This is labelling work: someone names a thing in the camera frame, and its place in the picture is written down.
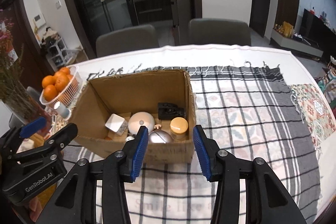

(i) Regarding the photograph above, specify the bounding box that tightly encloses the white square charger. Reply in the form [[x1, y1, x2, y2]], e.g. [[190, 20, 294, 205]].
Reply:
[[105, 114, 127, 136]]

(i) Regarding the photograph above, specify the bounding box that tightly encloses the round beige plastic device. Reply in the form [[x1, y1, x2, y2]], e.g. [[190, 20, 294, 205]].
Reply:
[[128, 111, 155, 135]]

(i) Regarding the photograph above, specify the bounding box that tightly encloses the silver oval mouse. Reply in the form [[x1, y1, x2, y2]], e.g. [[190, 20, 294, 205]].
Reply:
[[149, 130, 174, 144]]

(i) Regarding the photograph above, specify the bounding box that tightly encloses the black clip device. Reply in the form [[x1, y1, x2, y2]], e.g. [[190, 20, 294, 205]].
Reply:
[[157, 102, 186, 121]]

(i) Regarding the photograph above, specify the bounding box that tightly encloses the small jar yellow lid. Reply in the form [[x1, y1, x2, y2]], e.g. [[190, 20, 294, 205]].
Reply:
[[170, 117, 189, 140]]

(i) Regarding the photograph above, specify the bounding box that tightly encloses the person's left hand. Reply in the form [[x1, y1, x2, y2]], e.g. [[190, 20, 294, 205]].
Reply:
[[15, 134, 57, 223]]

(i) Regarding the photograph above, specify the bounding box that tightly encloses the small white cylinder speaker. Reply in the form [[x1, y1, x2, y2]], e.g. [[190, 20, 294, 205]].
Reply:
[[54, 101, 71, 119]]

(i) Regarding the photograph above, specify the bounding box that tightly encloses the glass flower vase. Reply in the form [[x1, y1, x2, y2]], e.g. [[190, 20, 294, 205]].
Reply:
[[1, 82, 52, 137]]

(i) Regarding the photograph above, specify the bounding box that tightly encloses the white fruit basket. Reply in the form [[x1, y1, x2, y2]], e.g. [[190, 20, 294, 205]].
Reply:
[[39, 65, 82, 108]]

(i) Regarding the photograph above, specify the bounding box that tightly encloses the dried flower bouquet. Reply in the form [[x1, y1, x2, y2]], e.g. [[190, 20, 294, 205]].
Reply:
[[1, 10, 29, 106]]

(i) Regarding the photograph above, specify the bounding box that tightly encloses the orange fruit front left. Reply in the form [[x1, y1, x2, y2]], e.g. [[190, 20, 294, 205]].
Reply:
[[43, 85, 59, 102]]

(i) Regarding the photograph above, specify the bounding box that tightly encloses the brown cardboard box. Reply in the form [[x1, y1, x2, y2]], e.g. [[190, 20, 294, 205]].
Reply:
[[68, 69, 196, 164]]

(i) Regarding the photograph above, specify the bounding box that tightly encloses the orange fruit centre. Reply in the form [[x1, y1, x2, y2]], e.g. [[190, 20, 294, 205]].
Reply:
[[55, 73, 70, 92]]

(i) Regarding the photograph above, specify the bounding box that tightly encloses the white shoe rack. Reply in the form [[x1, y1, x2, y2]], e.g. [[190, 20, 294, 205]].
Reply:
[[41, 27, 72, 72]]

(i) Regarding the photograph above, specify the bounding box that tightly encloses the patterned floral placemat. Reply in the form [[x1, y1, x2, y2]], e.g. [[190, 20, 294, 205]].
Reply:
[[290, 84, 335, 148]]

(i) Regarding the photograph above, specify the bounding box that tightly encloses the grey dining chair left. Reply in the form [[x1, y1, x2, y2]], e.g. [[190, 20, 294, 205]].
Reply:
[[96, 24, 159, 57]]

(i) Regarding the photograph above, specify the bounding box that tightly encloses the grey dining chair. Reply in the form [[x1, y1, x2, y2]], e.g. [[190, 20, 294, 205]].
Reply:
[[96, 24, 159, 57], [188, 18, 251, 46]]

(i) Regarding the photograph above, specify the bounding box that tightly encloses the grey dining chair right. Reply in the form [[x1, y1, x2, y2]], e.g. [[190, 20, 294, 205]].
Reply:
[[188, 18, 251, 46]]

